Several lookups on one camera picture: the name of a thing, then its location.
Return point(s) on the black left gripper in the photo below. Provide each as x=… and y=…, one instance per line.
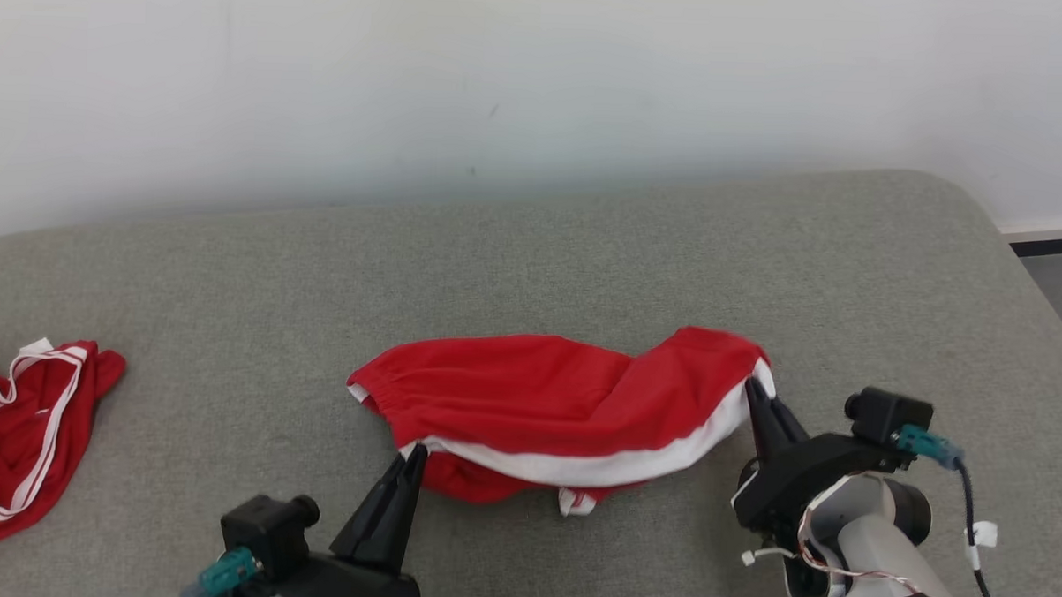
x=353, y=588

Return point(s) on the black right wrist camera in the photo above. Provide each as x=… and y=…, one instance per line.
x=889, y=415

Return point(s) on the red shorts white side stripe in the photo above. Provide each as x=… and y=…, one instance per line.
x=537, y=387

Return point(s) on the black baseboard strip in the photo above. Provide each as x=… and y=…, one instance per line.
x=1058, y=244

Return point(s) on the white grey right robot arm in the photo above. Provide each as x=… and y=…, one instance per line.
x=876, y=540

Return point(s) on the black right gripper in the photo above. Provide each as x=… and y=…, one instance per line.
x=798, y=480

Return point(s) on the grey fabric sofa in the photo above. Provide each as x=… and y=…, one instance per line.
x=532, y=263

